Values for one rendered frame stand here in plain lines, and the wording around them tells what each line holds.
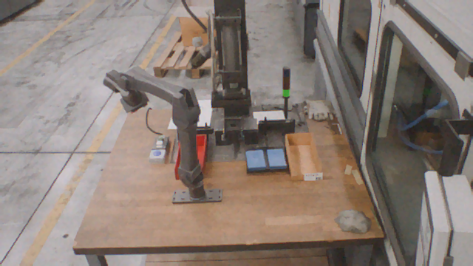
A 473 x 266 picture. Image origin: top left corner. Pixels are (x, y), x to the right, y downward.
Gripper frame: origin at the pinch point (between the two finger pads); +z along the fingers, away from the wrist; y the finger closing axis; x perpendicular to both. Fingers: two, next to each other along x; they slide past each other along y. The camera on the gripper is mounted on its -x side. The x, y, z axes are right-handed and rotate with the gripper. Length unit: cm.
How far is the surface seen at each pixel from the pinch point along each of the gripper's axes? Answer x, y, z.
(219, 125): 16.3, -27.4, 24.9
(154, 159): 16.9, 6.1, 20.0
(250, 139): 29, -37, 26
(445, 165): 77, -51, -78
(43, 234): -5, 104, 120
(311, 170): 57, -50, 13
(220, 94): 7.0, -33.7, 14.0
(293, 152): 45, -50, 22
